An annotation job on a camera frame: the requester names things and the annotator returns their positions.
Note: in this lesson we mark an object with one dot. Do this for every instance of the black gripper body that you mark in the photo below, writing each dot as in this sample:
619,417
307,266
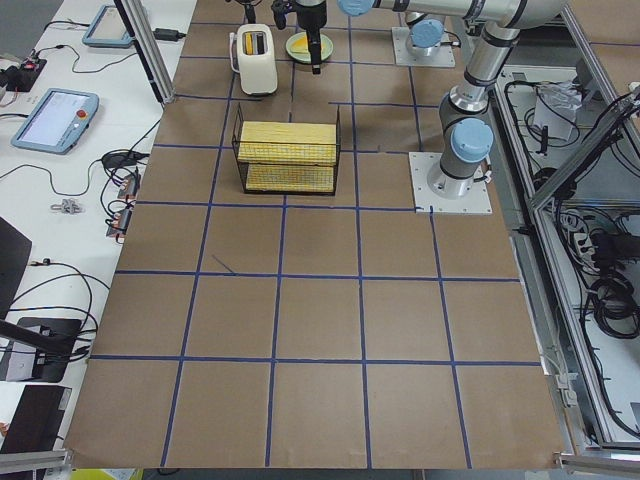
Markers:
312,20

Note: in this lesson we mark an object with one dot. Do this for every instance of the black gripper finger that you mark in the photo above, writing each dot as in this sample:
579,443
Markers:
315,49

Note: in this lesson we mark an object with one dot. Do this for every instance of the white toaster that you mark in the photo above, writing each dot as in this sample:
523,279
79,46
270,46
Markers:
252,57

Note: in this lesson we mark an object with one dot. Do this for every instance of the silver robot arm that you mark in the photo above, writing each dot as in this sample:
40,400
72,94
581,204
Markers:
468,139
503,22

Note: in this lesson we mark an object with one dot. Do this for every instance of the triangular bread on plate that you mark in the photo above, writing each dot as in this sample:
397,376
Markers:
299,44

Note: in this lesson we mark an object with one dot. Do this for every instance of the wooden box in basket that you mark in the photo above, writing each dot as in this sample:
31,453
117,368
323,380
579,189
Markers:
287,150

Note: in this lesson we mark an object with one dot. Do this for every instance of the black power adapter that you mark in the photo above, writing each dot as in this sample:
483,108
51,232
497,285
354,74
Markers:
164,34

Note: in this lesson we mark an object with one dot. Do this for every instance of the small teach pendant tablet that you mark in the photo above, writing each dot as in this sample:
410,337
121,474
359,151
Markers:
107,30

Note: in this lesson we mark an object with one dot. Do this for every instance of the large teach pendant tablet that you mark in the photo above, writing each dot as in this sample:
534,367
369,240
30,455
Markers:
57,122

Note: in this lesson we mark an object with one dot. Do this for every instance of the black monitor stand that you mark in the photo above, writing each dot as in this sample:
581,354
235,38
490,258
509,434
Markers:
38,348

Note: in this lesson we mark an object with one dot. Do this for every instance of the aluminium frame post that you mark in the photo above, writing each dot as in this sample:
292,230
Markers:
136,22

